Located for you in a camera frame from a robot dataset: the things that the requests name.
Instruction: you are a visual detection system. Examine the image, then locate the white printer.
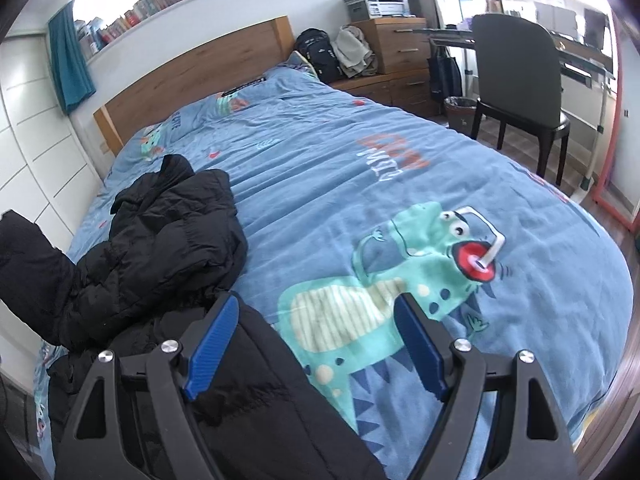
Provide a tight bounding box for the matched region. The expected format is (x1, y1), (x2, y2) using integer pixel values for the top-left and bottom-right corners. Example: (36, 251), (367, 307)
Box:
(344, 0), (412, 22)

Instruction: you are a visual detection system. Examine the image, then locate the teal left curtain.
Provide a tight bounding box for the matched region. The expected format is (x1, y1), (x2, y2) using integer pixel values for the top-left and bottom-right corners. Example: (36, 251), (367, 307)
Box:
(48, 2), (96, 115)

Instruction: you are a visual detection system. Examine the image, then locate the wooden headboard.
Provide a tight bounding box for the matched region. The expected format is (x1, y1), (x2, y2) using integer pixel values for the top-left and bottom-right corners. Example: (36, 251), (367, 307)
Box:
(93, 15), (295, 154)

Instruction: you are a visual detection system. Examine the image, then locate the dark hanging bag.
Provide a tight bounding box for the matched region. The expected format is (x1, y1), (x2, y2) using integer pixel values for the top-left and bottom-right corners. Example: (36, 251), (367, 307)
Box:
(428, 47), (462, 104)

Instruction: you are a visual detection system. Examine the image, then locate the white desk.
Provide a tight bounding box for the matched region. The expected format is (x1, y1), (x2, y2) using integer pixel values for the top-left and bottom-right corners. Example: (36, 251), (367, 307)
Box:
(410, 27), (615, 204)

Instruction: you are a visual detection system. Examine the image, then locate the dark grey chair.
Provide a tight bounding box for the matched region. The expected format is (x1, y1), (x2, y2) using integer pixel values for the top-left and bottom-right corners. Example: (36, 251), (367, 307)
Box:
(470, 13), (570, 185)

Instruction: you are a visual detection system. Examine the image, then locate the black puffer jacket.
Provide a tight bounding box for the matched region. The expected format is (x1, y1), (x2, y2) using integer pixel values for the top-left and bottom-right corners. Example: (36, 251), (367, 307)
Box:
(1, 155), (384, 479)

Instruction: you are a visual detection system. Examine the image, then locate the blue dinosaur print duvet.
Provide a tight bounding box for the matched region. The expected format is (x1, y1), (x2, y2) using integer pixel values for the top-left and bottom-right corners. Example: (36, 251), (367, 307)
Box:
(67, 66), (634, 479)

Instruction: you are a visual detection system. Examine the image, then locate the waste bin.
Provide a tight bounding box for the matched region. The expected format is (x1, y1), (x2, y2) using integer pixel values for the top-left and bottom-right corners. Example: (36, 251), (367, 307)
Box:
(444, 96), (476, 136)

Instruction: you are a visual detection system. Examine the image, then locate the beige bag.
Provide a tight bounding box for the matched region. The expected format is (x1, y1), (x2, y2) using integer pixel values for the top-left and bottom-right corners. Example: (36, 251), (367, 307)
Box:
(331, 25), (378, 79)

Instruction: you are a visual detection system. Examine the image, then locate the black backpack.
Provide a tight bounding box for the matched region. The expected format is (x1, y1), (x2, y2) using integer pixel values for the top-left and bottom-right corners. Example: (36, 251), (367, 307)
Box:
(294, 28), (345, 84)

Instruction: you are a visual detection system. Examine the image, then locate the white sliding wardrobe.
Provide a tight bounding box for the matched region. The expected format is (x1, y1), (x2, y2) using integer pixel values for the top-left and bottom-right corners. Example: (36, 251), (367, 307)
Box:
(0, 34), (104, 386)

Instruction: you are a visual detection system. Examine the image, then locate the wooden drawer dresser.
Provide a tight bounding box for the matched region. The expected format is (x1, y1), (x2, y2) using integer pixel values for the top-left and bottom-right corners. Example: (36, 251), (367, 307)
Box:
(332, 18), (439, 118)

